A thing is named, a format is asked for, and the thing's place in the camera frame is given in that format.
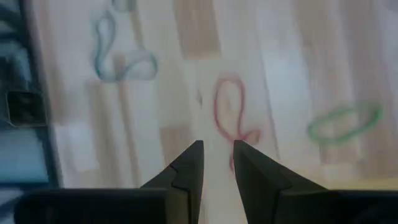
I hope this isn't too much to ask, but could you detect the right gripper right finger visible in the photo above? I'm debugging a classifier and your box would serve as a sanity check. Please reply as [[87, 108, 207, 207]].
[[233, 139, 329, 224]]

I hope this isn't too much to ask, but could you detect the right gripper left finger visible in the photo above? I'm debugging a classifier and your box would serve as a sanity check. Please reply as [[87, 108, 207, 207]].
[[139, 139, 205, 224]]

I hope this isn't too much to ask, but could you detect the red rubber band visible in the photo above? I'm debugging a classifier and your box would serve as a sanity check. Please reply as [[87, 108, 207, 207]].
[[213, 75, 261, 174]]

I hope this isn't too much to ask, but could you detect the green rubber band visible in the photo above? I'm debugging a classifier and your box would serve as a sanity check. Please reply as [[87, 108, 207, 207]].
[[307, 103, 384, 146]]

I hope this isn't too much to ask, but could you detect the yellow plastic bin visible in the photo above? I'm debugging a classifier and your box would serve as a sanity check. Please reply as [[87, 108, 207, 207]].
[[320, 174, 398, 191]]

